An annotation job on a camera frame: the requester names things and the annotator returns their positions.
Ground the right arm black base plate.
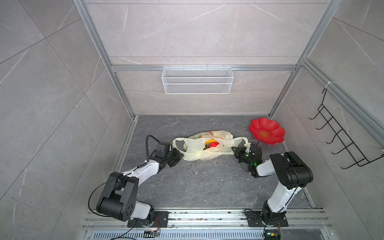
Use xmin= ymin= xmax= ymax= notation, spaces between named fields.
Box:
xmin=244 ymin=209 xmax=289 ymax=227

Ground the cream translucent plastic bag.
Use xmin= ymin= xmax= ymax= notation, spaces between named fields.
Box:
xmin=172 ymin=131 xmax=251 ymax=161

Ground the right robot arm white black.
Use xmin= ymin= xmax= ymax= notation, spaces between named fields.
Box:
xmin=231 ymin=145 xmax=314 ymax=227

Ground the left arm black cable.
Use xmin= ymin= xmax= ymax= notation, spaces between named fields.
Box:
xmin=145 ymin=134 xmax=161 ymax=163

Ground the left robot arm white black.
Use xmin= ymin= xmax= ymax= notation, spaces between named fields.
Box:
xmin=96 ymin=142 xmax=184 ymax=227

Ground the black wire hook rack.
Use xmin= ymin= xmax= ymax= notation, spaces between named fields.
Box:
xmin=309 ymin=89 xmax=384 ymax=170

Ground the aluminium rail frame front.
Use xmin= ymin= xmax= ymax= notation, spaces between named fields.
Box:
xmin=76 ymin=209 xmax=338 ymax=240

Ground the fake yellow banana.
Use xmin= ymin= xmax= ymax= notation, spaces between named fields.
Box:
xmin=205 ymin=140 xmax=217 ymax=149

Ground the white wire mesh basket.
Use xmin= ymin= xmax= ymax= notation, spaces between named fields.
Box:
xmin=162 ymin=67 xmax=234 ymax=95

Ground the red flower-shaped plastic plate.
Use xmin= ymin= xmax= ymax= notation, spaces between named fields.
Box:
xmin=249 ymin=118 xmax=286 ymax=145

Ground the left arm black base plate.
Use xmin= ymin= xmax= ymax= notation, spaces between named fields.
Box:
xmin=127 ymin=211 xmax=170 ymax=228

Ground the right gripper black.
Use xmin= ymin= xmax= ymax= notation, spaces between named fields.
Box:
xmin=232 ymin=146 xmax=255 ymax=167

